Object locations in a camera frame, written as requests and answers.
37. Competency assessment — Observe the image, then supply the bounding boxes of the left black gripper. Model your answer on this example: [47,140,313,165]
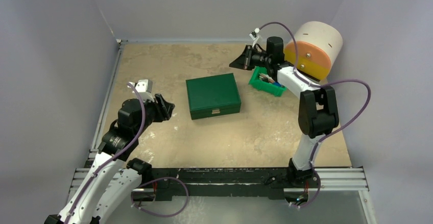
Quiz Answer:
[134,93,174,136]

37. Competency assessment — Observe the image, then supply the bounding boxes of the green jewelry box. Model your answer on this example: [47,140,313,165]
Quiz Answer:
[185,73,242,120]

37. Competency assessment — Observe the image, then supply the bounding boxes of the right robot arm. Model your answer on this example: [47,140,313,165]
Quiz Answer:
[229,36,339,187]

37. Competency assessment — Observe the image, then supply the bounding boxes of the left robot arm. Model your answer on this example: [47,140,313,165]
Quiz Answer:
[45,94,175,223]

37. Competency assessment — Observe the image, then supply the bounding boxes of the green plastic bin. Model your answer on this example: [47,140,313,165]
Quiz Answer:
[249,67,287,97]

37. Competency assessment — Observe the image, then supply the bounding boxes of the round drawer cabinet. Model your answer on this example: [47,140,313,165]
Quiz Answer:
[294,21,343,81]

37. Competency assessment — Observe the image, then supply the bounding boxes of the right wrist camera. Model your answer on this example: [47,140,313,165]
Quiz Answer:
[249,28,261,48]

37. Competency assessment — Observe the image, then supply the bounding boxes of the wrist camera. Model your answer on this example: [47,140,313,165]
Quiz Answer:
[249,28,261,48]
[130,79,154,102]

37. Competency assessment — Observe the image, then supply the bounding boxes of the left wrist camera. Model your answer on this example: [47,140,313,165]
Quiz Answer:
[130,79,154,102]

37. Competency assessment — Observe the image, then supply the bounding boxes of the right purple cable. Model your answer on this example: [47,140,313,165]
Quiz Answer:
[258,21,372,210]

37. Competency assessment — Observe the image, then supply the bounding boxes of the purple cable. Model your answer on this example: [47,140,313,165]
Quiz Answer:
[258,21,372,210]
[62,82,189,224]

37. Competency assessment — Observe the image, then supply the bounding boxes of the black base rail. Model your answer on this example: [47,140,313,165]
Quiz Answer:
[134,167,319,203]

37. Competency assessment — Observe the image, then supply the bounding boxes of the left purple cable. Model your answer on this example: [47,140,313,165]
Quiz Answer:
[62,82,189,224]

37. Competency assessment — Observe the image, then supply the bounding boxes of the aluminium frame rail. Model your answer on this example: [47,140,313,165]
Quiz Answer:
[67,39,129,202]

